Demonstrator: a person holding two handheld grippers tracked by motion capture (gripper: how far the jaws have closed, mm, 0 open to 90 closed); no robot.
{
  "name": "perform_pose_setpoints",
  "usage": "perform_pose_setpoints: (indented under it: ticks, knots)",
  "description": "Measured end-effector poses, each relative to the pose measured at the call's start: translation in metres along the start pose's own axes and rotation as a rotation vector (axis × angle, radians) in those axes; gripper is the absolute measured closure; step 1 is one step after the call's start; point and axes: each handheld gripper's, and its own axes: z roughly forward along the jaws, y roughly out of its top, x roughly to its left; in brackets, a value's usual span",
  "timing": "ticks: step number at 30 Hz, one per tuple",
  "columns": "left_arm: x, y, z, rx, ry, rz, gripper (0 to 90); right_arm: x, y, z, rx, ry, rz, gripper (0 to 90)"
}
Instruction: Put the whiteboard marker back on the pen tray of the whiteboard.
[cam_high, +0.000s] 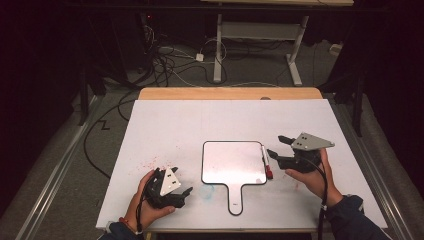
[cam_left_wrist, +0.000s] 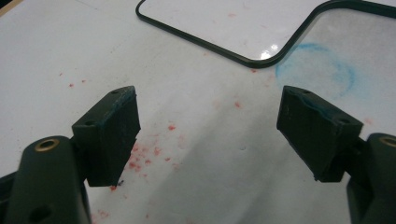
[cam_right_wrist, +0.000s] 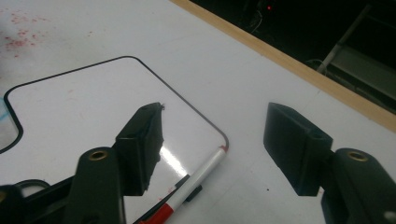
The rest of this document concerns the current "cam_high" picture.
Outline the white desk frame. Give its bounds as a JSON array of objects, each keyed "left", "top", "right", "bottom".
[{"left": 212, "top": 12, "right": 310, "bottom": 87}]

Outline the black metal stand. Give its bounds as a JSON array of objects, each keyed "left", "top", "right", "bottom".
[{"left": 77, "top": 64, "right": 92, "bottom": 127}]

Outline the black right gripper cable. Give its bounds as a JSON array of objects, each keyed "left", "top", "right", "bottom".
[{"left": 306, "top": 157, "right": 329, "bottom": 240}]

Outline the white hand-held whiteboard with handle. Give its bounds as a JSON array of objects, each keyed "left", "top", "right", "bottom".
[{"left": 200, "top": 140, "right": 269, "bottom": 217}]

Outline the wooden table with white top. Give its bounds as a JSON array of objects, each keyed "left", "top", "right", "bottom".
[{"left": 95, "top": 87, "right": 389, "bottom": 234}]

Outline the long black floor cable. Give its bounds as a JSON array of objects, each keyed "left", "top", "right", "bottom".
[{"left": 82, "top": 89, "right": 141, "bottom": 180}]

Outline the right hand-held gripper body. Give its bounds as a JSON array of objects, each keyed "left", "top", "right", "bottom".
[{"left": 277, "top": 132, "right": 336, "bottom": 174}]

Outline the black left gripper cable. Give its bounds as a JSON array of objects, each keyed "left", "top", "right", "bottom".
[{"left": 135, "top": 186, "right": 149, "bottom": 236}]

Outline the tangle of floor cables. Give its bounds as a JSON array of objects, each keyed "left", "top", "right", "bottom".
[{"left": 136, "top": 24, "right": 231, "bottom": 89}]

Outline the aluminium floor rail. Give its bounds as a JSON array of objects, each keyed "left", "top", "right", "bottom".
[
  {"left": 13, "top": 94, "right": 105, "bottom": 240},
  {"left": 328, "top": 95, "right": 416, "bottom": 240}
]

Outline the red whiteboard marker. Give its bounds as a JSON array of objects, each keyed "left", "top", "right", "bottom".
[{"left": 260, "top": 145, "right": 274, "bottom": 180}]

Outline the person's right hand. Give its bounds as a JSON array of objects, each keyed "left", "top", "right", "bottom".
[{"left": 284, "top": 148, "right": 345, "bottom": 208}]

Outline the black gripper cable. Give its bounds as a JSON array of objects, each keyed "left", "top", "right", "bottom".
[
  {"left": 306, "top": 157, "right": 329, "bottom": 240},
  {"left": 135, "top": 186, "right": 149, "bottom": 236}
]

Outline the red bracelet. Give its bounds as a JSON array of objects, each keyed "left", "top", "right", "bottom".
[{"left": 118, "top": 216, "right": 138, "bottom": 235}]

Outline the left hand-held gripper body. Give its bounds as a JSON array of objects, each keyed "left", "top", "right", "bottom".
[{"left": 143, "top": 167, "right": 188, "bottom": 210}]

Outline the person's left hand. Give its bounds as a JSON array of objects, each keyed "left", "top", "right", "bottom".
[{"left": 124, "top": 169, "right": 177, "bottom": 232}]

